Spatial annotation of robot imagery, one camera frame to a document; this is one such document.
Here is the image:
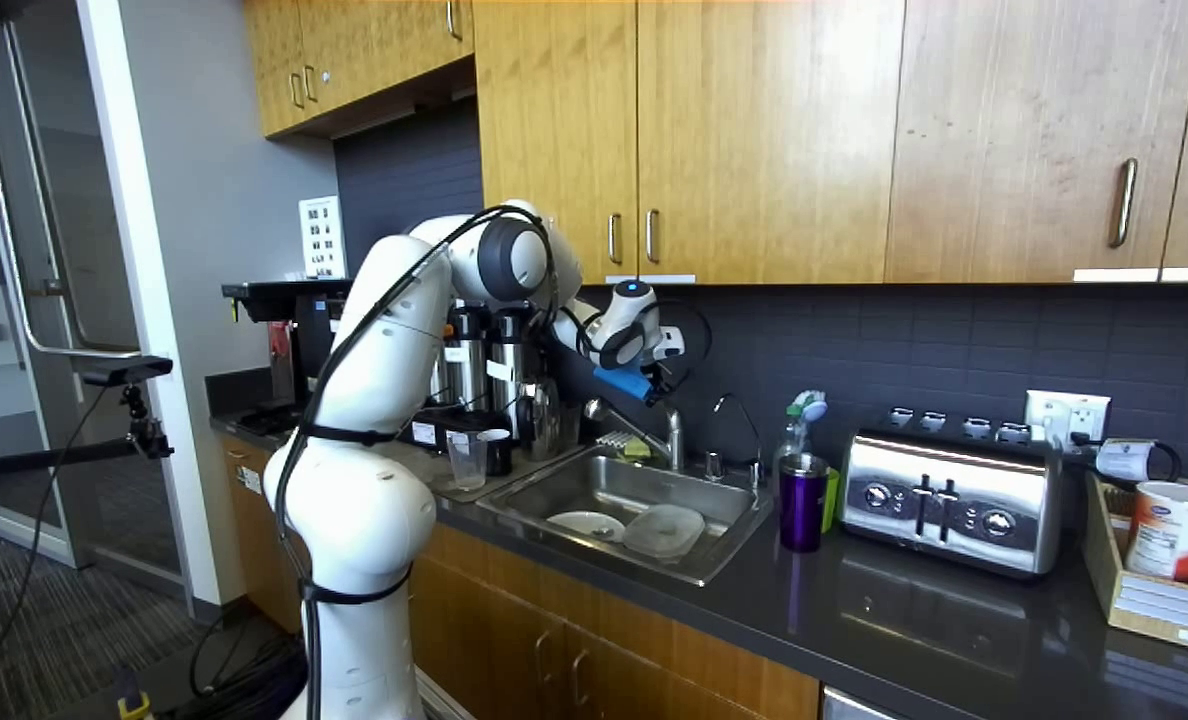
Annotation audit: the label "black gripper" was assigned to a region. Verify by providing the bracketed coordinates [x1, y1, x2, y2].
[643, 355, 687, 424]

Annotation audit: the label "chrome sink faucet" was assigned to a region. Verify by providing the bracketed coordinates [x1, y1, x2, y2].
[582, 397, 687, 476]

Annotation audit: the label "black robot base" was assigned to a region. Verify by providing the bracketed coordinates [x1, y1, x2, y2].
[162, 598, 312, 720]

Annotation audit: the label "short under-cabinet light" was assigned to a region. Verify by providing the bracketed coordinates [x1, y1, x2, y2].
[598, 270, 698, 290]

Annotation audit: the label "stainless steel sink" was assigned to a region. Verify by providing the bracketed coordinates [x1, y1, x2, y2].
[475, 446, 778, 587]

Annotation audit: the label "clear soap bottle teal label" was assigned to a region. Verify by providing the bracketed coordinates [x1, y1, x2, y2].
[778, 384, 832, 466]

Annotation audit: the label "clear plastic container soapy water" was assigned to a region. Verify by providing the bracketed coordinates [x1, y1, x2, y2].
[614, 502, 711, 564]

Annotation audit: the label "purple tumbler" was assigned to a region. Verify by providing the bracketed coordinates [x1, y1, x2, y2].
[775, 450, 832, 556]

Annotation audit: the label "green bottle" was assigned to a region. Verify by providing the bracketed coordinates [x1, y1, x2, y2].
[819, 462, 846, 534]

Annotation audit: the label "clear glass cup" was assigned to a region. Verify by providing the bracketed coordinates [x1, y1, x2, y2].
[438, 424, 514, 492]

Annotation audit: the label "wooden upper cabinets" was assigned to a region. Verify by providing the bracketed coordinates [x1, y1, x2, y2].
[239, 0, 1188, 290]

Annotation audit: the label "wooden lower cabinet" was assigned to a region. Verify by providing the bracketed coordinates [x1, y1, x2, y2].
[215, 424, 824, 720]

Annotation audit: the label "silver toaster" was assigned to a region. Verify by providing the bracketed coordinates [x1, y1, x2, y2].
[840, 400, 1066, 579]

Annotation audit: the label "stainless dishwasher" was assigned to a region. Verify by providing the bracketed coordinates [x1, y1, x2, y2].
[819, 679, 902, 720]

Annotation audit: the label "black coffee machine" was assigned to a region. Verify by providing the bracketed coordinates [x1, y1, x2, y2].
[220, 276, 582, 466]

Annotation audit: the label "white paper roll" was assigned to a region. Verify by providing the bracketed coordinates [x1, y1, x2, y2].
[1090, 431, 1177, 484]

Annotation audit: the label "long under-cabinet light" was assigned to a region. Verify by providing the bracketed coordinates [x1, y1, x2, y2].
[1066, 262, 1188, 286]

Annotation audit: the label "white tub red label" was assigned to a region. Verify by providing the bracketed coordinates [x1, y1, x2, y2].
[1123, 476, 1188, 579]

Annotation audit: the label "cardboard box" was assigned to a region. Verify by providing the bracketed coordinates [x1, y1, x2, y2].
[1083, 472, 1188, 661]

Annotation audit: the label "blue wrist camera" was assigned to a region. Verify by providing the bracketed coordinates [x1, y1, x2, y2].
[605, 364, 662, 408]

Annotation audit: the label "large white wall plate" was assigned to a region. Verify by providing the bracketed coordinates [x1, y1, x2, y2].
[295, 191, 350, 281]

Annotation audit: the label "white wall outlet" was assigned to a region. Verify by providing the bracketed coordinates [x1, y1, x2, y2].
[1022, 384, 1113, 450]

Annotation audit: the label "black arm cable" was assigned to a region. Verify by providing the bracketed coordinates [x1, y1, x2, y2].
[269, 201, 556, 720]

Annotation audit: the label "black camera on stand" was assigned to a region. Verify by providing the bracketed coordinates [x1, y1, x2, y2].
[0, 348, 179, 503]

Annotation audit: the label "glass door metal frame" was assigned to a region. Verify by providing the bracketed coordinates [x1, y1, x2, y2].
[0, 0, 128, 564]

